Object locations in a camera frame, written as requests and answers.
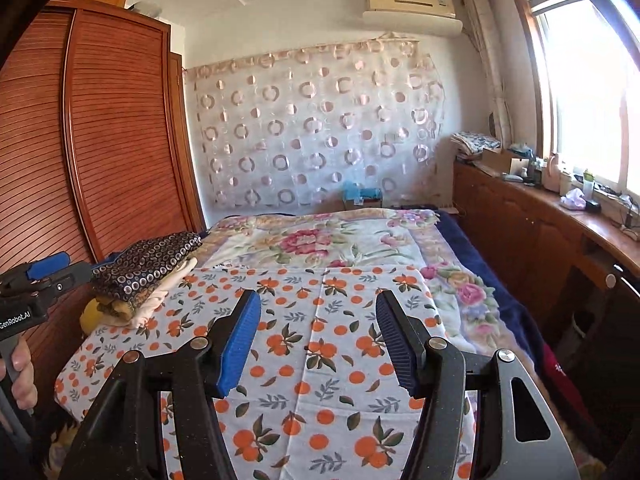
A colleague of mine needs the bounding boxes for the long wooden cabinet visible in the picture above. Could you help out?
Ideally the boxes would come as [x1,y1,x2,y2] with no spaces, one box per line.
[452,157,640,441]

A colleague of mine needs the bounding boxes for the wooden louvered wardrobe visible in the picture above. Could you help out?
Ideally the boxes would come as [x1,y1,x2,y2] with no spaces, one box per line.
[0,0,206,411]

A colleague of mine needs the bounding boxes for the wall air conditioner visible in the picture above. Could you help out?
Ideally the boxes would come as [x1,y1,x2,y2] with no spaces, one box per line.
[362,0,463,37]

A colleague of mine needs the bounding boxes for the blue box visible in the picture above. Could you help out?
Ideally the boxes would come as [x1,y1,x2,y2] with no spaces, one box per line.
[342,182,383,209]

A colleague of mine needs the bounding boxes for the pink bottle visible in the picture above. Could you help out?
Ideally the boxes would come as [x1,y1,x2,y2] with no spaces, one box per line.
[542,152,563,192]

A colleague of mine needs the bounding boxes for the red cloth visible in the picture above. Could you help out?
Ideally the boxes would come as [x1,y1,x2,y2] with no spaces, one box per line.
[540,342,601,441]

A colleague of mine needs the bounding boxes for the cardboard box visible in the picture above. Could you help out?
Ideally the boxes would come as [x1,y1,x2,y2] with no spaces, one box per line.
[481,147,528,176]

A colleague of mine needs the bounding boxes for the tied white window curtain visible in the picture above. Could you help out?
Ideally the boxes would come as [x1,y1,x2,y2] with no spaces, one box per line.
[462,0,513,148]

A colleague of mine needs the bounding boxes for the circle-patterned sheer curtain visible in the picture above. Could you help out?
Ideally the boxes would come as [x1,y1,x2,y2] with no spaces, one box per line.
[182,32,446,211]

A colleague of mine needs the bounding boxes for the person's left hand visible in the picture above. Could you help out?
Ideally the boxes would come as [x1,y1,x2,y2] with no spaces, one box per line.
[0,336,39,413]

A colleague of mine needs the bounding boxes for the stack of folded cloths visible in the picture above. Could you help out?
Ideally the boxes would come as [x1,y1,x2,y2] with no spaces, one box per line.
[450,131,503,158]

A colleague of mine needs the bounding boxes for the white orange-print cloth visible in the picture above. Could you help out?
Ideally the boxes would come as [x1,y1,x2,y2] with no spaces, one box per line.
[54,264,481,480]

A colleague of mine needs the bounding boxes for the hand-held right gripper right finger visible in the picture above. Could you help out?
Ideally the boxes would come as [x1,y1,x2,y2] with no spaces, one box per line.
[375,289,581,480]

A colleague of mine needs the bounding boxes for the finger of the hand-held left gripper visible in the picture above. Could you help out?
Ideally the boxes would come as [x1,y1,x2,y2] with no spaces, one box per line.
[0,252,94,302]

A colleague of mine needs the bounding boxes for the white bundle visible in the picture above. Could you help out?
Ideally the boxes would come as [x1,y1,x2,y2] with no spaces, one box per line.
[126,0,163,17]

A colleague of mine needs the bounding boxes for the window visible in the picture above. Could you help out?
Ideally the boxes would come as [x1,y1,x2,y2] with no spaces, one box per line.
[507,0,640,221]

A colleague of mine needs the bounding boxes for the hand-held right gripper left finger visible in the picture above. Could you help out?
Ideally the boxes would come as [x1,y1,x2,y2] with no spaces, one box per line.
[59,289,263,480]

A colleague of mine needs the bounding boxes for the cream garment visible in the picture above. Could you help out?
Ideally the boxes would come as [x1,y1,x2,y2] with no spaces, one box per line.
[115,257,198,331]

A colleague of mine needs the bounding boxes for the dark circle-patterned garment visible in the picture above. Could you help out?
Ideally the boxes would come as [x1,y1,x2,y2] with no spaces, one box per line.
[91,231,203,313]

